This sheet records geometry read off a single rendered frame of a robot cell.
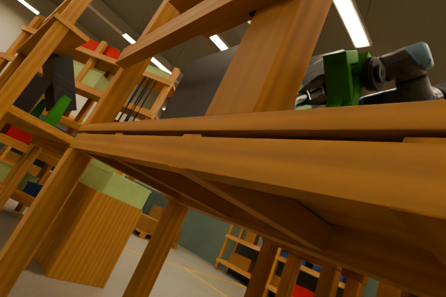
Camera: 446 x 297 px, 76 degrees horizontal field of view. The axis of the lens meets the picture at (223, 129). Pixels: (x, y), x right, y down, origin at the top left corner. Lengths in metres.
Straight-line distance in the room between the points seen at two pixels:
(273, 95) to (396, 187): 0.29
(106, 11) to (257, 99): 7.95
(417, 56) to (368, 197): 0.62
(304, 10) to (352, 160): 0.39
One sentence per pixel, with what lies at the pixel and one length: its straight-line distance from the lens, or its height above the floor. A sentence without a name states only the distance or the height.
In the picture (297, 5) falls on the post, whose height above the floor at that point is 1.14.
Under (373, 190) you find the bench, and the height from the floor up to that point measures 0.78.
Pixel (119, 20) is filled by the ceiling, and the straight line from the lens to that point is 8.45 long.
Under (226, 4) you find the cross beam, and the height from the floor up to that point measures 1.18.
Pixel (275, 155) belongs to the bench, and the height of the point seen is 0.81.
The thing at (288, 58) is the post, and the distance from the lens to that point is 0.58.
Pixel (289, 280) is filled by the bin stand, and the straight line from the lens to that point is 1.46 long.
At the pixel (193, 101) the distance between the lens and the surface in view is 0.94.
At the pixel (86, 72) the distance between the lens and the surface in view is 4.07.
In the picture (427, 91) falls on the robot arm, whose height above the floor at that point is 1.22.
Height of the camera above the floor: 0.68
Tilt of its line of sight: 19 degrees up
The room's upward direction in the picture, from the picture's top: 25 degrees clockwise
